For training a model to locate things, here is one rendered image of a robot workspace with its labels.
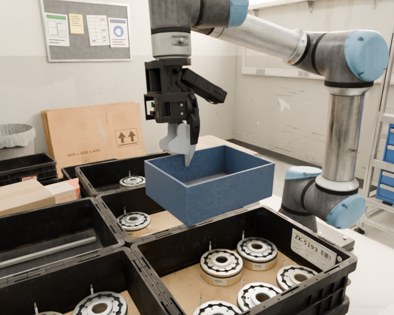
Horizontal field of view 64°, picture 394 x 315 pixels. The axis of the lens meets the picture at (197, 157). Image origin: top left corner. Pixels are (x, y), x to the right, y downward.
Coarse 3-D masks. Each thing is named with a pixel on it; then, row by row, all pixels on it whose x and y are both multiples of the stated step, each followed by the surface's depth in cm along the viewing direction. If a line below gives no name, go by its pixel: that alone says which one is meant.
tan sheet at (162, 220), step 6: (150, 216) 104; (156, 216) 104; (162, 216) 104; (168, 216) 104; (156, 222) 100; (162, 222) 100; (168, 222) 100; (174, 222) 100; (180, 222) 100; (156, 228) 96; (162, 228) 96; (168, 228) 96
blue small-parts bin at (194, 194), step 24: (144, 168) 61; (168, 168) 64; (192, 168) 67; (216, 168) 71; (240, 168) 68; (264, 168) 58; (168, 192) 54; (192, 192) 50; (216, 192) 53; (240, 192) 56; (264, 192) 60; (192, 216) 51
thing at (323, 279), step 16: (256, 208) 87; (208, 224) 80; (144, 240) 72; (160, 240) 73; (320, 240) 73; (352, 256) 67; (320, 272) 62; (336, 272) 62; (160, 288) 58; (304, 288) 58; (320, 288) 60; (176, 304) 54; (272, 304) 54; (288, 304) 56
